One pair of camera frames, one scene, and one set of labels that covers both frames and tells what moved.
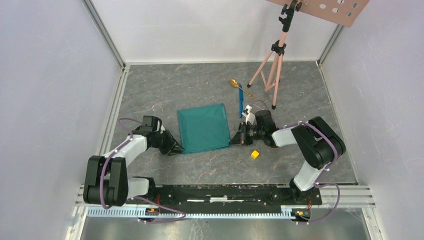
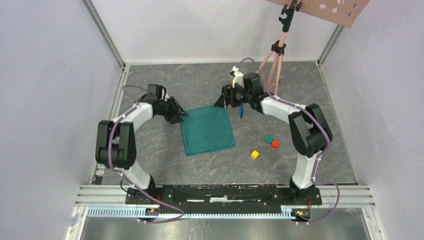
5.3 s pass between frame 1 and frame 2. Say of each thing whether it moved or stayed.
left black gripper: moved
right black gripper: moved
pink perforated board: stayed
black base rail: stayed
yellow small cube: stayed
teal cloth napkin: stayed
